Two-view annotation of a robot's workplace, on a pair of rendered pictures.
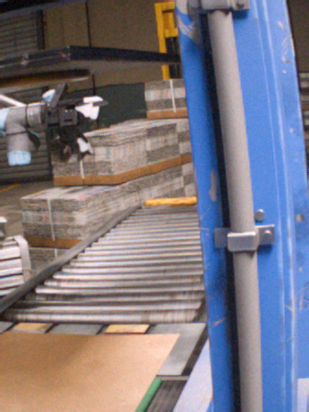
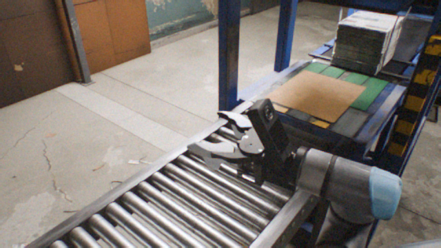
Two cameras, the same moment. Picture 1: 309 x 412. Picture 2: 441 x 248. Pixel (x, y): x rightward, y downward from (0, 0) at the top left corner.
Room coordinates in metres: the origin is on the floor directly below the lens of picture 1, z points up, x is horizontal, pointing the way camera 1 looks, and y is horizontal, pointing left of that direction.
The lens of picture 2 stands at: (2.63, 0.36, 1.59)
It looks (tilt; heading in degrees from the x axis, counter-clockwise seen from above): 34 degrees down; 204
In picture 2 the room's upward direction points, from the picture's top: straight up
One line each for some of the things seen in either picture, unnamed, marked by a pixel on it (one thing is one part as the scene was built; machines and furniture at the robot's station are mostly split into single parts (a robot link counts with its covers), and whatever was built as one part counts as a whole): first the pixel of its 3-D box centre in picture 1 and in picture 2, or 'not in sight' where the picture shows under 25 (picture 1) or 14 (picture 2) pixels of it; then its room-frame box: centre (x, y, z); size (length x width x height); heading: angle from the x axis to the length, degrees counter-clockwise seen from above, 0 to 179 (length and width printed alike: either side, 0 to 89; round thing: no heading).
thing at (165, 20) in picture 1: (177, 126); not in sight; (4.62, -0.21, 0.97); 0.09 x 0.09 x 1.75; 57
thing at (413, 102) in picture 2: not in sight; (415, 100); (1.46, 0.59, 1.05); 0.05 x 0.05 x 0.45; 75
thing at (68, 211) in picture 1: (131, 255); not in sight; (3.47, 0.14, 0.42); 1.17 x 0.39 x 0.83; 147
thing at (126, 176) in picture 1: (120, 174); not in sight; (3.27, 0.14, 0.86); 0.29 x 0.16 x 0.04; 147
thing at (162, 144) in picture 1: (133, 148); not in sight; (3.58, 0.07, 0.95); 0.38 x 0.29 x 0.23; 58
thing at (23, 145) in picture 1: (19, 147); (343, 233); (2.21, 0.42, 1.12); 0.11 x 0.08 x 0.11; 174
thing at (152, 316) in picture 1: (96, 321); (286, 130); (1.42, 0.15, 0.77); 0.47 x 0.05 x 0.05; 75
